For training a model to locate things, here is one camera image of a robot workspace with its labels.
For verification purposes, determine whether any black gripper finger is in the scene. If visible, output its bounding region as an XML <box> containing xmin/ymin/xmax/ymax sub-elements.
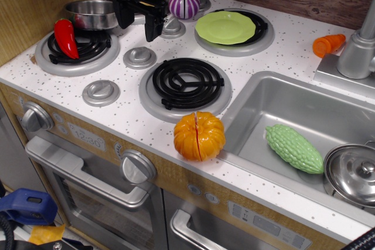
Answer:
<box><xmin>145</xmin><ymin>13</ymin><xmax>165</xmax><ymax>42</ymax></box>
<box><xmin>112</xmin><ymin>0</ymin><xmax>136</xmax><ymax>29</ymax></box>

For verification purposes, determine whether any silver stove knob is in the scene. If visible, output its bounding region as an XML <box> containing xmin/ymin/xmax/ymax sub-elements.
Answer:
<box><xmin>123</xmin><ymin>47</ymin><xmax>156</xmax><ymax>70</ymax></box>
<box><xmin>161</xmin><ymin>16</ymin><xmax>186</xmax><ymax>39</ymax></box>
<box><xmin>82</xmin><ymin>80</ymin><xmax>120</xmax><ymax>107</ymax></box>

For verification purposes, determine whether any far rear silver knob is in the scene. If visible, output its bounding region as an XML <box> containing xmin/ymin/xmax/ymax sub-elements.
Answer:
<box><xmin>199</xmin><ymin>0</ymin><xmax>211</xmax><ymax>12</ymax></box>

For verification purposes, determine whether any left silver oven knob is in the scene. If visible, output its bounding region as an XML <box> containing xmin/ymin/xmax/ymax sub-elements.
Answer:
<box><xmin>21</xmin><ymin>101</ymin><xmax>54</xmax><ymax>132</ymax></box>

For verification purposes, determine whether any silver oven knob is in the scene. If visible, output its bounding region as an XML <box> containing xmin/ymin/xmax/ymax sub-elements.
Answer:
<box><xmin>21</xmin><ymin>101</ymin><xmax>54</xmax><ymax>132</ymax></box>
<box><xmin>120</xmin><ymin>149</ymin><xmax>157</xmax><ymax>185</ymax></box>

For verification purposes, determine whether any right silver oven knob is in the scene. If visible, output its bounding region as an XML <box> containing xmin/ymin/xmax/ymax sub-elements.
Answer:
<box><xmin>120</xmin><ymin>149</ymin><xmax>157</xmax><ymax>185</ymax></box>

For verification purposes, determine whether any small steel pot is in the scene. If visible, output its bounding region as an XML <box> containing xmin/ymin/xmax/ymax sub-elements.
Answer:
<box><xmin>64</xmin><ymin>0</ymin><xmax>118</xmax><ymax>30</ymax></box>

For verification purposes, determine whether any purple white toy onion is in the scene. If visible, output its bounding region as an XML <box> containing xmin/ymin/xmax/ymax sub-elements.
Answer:
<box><xmin>168</xmin><ymin>0</ymin><xmax>200</xmax><ymax>19</ymax></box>

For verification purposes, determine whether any left black stove burner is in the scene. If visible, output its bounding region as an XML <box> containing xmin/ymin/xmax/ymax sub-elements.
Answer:
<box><xmin>35</xmin><ymin>29</ymin><xmax>120</xmax><ymax>77</ymax></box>

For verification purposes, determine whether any black stove burner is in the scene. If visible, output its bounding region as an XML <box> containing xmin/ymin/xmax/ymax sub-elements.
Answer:
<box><xmin>35</xmin><ymin>29</ymin><xmax>120</xmax><ymax>77</ymax></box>
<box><xmin>139</xmin><ymin>58</ymin><xmax>232</xmax><ymax>124</ymax></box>

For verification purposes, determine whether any red toy chili pepper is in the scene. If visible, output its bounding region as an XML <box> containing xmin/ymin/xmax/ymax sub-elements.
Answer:
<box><xmin>54</xmin><ymin>19</ymin><xmax>79</xmax><ymax>59</ymax></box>

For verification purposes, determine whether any centre black stove burner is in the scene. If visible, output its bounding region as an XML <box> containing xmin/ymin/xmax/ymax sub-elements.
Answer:
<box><xmin>139</xmin><ymin>58</ymin><xmax>232</xmax><ymax>124</ymax></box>

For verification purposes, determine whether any green plastic plate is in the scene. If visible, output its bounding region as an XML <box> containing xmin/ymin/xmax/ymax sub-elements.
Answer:
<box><xmin>195</xmin><ymin>11</ymin><xmax>256</xmax><ymax>45</ymax></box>

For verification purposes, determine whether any right rear black burner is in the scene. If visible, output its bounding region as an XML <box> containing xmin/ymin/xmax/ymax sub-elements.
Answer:
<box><xmin>195</xmin><ymin>8</ymin><xmax>275</xmax><ymax>57</ymax></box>

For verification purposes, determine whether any orange toy pumpkin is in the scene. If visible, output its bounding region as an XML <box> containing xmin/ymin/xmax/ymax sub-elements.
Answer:
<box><xmin>173</xmin><ymin>111</ymin><xmax>226</xmax><ymax>162</ymax></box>

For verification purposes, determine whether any orange toy carrot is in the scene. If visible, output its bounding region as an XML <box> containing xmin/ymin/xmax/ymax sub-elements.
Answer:
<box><xmin>312</xmin><ymin>34</ymin><xmax>346</xmax><ymax>58</ymax></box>

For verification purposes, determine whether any green toy bitter gourd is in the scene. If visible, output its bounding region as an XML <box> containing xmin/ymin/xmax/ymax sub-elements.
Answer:
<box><xmin>265</xmin><ymin>124</ymin><xmax>324</xmax><ymax>174</ymax></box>

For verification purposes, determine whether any silver toy sink basin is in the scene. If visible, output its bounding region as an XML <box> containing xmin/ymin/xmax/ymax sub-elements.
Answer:
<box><xmin>220</xmin><ymin>71</ymin><xmax>374</xmax><ymax>227</ymax></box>

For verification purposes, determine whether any silver toy faucet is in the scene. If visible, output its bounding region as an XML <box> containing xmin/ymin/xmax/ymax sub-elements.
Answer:
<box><xmin>314</xmin><ymin>1</ymin><xmax>374</xmax><ymax>99</ymax></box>

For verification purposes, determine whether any blue clamp tool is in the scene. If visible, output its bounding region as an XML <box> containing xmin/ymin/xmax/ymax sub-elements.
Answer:
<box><xmin>1</xmin><ymin>188</ymin><xmax>58</xmax><ymax>225</ymax></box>

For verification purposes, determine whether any yellow tape piece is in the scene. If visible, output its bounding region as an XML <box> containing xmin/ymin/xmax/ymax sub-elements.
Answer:
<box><xmin>28</xmin><ymin>224</ymin><xmax>65</xmax><ymax>245</ymax></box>

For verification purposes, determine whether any steel pot with lid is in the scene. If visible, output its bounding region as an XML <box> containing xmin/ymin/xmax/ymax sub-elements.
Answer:
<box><xmin>323</xmin><ymin>141</ymin><xmax>374</xmax><ymax>214</ymax></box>

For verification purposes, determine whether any silver oven door handle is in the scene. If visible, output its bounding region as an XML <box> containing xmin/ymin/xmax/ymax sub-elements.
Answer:
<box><xmin>25</xmin><ymin>136</ymin><xmax>149</xmax><ymax>211</ymax></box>

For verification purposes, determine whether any silver dishwasher door handle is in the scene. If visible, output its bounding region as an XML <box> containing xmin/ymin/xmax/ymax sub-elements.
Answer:
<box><xmin>169</xmin><ymin>209</ymin><xmax>225</xmax><ymax>250</ymax></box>

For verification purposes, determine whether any black cable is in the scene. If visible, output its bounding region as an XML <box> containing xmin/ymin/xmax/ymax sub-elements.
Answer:
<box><xmin>0</xmin><ymin>213</ymin><xmax>15</xmax><ymax>250</ymax></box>

